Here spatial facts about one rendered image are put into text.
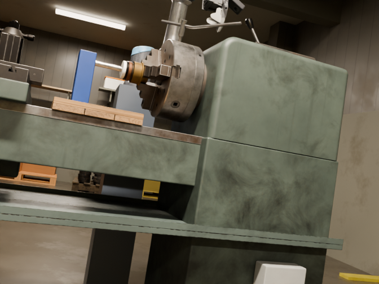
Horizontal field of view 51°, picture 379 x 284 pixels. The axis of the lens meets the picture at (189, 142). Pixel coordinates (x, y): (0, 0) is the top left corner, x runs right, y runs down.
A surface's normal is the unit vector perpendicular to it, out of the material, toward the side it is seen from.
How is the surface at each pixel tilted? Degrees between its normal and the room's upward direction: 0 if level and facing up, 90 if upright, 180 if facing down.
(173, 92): 116
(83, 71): 90
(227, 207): 90
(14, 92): 90
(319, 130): 90
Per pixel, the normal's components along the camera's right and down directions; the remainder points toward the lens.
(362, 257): -0.95, -0.16
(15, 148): 0.36, 0.00
